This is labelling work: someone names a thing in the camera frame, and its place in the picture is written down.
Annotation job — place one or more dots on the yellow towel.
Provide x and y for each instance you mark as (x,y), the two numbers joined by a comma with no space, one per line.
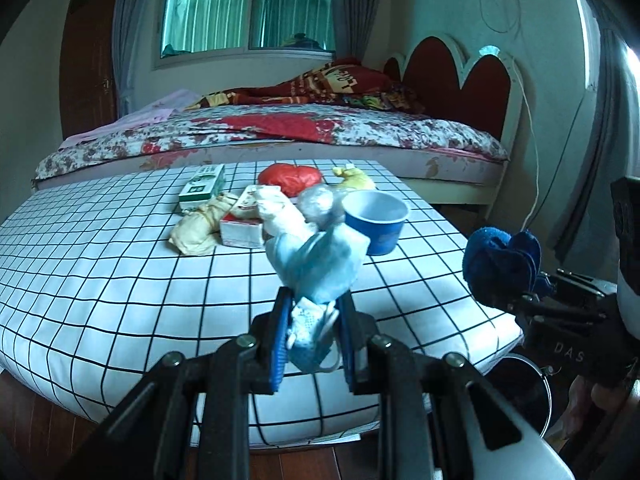
(357,180)

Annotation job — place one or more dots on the window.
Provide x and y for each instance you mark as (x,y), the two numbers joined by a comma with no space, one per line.
(250,5)

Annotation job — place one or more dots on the colourful printed pillow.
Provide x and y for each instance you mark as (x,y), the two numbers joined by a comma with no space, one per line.
(395,97)

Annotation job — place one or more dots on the person's right hand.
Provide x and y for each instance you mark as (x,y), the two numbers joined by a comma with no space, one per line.
(582,402)

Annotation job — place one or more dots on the green and white box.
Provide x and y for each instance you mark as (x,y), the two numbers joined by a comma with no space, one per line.
(200,190)

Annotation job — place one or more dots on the black trash bin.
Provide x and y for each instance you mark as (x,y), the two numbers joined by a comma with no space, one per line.
(520,390)

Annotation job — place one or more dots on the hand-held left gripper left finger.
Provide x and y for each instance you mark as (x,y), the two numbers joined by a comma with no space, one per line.
(277,355)

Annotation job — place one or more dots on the white checked table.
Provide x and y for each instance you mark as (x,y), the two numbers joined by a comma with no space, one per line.
(100,260)

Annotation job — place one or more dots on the red plastic bag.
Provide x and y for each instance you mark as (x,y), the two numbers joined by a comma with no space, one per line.
(290,177)

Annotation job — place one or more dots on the light blue plastic bag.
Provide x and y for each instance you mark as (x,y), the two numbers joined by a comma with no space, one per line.
(320,265)

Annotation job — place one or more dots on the blue paper cup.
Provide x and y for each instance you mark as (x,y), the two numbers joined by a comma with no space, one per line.
(380,237)

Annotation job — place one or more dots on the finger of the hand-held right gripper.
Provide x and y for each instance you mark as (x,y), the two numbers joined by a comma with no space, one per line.
(550,310)
(575,280)

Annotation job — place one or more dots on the red and white headboard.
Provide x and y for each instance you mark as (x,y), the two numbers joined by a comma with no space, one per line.
(480,90)

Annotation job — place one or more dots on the dark blue cloth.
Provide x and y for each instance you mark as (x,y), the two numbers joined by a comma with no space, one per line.
(500,260)

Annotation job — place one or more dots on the clear crumpled plastic wrap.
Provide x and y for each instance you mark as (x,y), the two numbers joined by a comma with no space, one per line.
(320,202)

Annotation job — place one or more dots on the red printed blanket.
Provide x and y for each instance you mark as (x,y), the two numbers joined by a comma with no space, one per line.
(310,82)

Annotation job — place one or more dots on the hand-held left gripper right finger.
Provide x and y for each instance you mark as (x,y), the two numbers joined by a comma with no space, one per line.
(350,355)

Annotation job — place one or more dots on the grey curtain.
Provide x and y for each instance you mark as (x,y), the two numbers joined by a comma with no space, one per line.
(355,10)
(607,135)
(135,35)

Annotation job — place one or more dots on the brown wooden door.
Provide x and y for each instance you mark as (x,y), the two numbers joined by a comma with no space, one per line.
(87,60)

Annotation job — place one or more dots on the pink cloth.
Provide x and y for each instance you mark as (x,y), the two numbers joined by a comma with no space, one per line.
(145,112)

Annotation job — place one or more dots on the beige crumpled cloth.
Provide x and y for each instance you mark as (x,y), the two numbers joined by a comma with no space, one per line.
(195,232)

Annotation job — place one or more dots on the bed with floral sheet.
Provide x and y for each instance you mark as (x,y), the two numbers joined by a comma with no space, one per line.
(380,135)

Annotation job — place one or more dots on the red and white carton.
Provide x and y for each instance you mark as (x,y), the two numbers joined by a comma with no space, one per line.
(240,232)

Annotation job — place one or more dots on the white towel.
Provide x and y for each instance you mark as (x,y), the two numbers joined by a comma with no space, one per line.
(282,215)

